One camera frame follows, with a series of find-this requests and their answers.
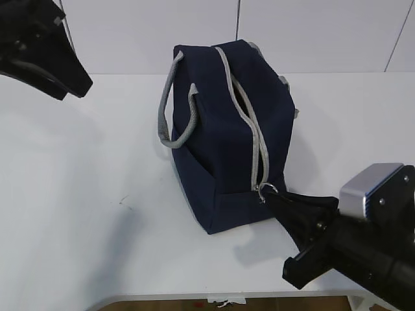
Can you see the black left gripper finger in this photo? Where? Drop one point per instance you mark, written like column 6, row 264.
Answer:
column 32, row 77
column 68, row 71

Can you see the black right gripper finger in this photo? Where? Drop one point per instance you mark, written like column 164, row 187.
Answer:
column 288, row 203
column 302, row 229

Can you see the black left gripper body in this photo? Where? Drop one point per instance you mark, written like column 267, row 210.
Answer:
column 32, row 32

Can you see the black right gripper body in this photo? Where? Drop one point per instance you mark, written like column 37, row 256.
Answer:
column 316, row 259

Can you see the navy and white lunch bag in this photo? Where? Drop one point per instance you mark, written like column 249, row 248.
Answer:
column 227, row 118

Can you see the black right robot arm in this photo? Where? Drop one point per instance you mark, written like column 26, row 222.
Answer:
column 366, row 233

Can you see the white paper scrap under table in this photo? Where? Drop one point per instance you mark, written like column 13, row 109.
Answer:
column 221, row 301

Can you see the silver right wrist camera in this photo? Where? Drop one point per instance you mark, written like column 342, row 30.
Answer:
column 355, row 195

